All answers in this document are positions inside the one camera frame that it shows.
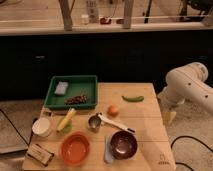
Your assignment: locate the green plastic tray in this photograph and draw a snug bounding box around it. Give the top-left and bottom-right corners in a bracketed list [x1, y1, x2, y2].
[44, 75, 98, 110]

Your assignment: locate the black cable right floor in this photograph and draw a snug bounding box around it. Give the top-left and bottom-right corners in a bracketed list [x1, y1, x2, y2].
[170, 134, 213, 171]

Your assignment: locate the grey sponge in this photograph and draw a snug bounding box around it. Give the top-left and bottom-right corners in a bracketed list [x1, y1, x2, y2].
[55, 82, 68, 95]

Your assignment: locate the yellow corn cob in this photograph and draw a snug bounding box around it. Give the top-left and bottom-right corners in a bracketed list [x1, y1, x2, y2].
[57, 108, 76, 132]

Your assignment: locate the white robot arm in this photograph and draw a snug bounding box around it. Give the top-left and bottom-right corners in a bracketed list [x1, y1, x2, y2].
[157, 62, 213, 125]

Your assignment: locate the red object background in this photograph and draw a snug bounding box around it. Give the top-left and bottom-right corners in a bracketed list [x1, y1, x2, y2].
[100, 17, 112, 25]

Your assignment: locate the purple bowl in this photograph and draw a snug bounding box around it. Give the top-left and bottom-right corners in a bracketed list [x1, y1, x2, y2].
[110, 131, 138, 160]

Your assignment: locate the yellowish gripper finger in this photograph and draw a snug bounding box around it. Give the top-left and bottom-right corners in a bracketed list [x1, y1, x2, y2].
[163, 111, 176, 125]

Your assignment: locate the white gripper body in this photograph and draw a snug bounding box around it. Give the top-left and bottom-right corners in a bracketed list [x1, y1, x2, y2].
[157, 87, 185, 113]

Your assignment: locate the orange bowl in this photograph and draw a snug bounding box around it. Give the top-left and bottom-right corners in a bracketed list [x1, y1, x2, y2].
[59, 132, 90, 166]

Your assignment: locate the green pepper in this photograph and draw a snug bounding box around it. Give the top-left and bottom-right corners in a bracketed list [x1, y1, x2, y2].
[122, 96, 144, 102]

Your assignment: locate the black cable left floor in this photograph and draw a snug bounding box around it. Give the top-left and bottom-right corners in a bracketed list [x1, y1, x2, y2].
[0, 109, 38, 148]

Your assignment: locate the orange fruit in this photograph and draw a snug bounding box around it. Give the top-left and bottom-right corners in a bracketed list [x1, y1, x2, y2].
[107, 105, 119, 117]

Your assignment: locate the black cable floor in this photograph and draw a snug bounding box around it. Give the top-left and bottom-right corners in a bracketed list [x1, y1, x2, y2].
[170, 134, 213, 171]
[0, 109, 38, 148]

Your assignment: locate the white bottle background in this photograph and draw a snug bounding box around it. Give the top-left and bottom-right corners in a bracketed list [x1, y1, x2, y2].
[81, 14, 89, 25]

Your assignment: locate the brown white wooden block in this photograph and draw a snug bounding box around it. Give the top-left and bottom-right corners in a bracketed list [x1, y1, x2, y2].
[27, 144, 54, 167]

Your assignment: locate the metal measuring cup white handle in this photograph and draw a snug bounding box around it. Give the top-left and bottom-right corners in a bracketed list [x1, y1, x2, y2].
[88, 113, 135, 133]

